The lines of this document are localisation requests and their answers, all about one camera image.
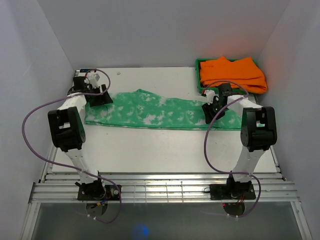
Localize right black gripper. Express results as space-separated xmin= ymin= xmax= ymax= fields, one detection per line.
xmin=201 ymin=99 xmax=228 ymax=124

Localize green white tie-dye trousers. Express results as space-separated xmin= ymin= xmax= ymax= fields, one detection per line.
xmin=84 ymin=88 xmax=243 ymax=131

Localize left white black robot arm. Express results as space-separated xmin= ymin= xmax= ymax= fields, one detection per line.
xmin=47 ymin=73 xmax=113 ymax=200

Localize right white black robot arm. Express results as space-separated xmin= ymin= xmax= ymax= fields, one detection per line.
xmin=202 ymin=81 xmax=277 ymax=201

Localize orange folded trousers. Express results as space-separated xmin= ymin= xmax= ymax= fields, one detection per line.
xmin=199 ymin=56 xmax=268 ymax=94

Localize black label sticker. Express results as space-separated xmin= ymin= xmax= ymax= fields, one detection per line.
xmin=79 ymin=68 xmax=97 ymax=73

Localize green plastic tray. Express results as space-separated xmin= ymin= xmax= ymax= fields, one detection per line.
xmin=195 ymin=58 xmax=245 ymax=95

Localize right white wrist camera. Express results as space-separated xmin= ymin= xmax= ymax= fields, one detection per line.
xmin=201 ymin=90 xmax=216 ymax=105

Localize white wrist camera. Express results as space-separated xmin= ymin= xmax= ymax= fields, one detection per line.
xmin=201 ymin=90 xmax=216 ymax=105
xmin=84 ymin=72 xmax=100 ymax=89

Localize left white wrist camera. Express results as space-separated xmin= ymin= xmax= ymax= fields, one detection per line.
xmin=84 ymin=72 xmax=100 ymax=89

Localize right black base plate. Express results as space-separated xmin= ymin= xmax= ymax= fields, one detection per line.
xmin=209 ymin=184 xmax=256 ymax=200

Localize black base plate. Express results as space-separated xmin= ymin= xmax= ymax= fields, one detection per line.
xmin=76 ymin=184 xmax=122 ymax=201
xmin=209 ymin=184 xmax=256 ymax=200

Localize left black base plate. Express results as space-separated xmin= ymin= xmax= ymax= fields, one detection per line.
xmin=76 ymin=184 xmax=122 ymax=201

